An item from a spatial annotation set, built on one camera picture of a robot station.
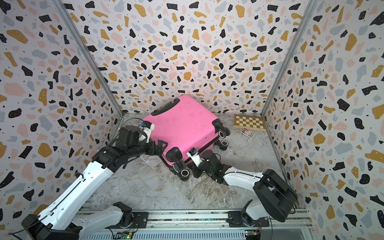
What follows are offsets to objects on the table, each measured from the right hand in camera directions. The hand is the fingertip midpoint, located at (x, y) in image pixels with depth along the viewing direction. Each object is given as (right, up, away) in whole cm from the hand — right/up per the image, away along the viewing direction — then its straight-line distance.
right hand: (189, 165), depth 83 cm
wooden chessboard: (+44, +25, +30) cm, 59 cm away
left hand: (-13, +14, -11) cm, 22 cm away
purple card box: (+41, +17, +26) cm, 51 cm away
